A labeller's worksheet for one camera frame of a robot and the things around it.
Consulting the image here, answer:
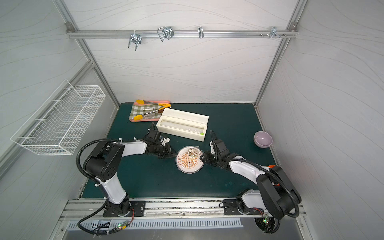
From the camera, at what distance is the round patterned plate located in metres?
0.88

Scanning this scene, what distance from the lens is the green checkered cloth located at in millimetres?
1111

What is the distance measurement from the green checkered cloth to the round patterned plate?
0.31m
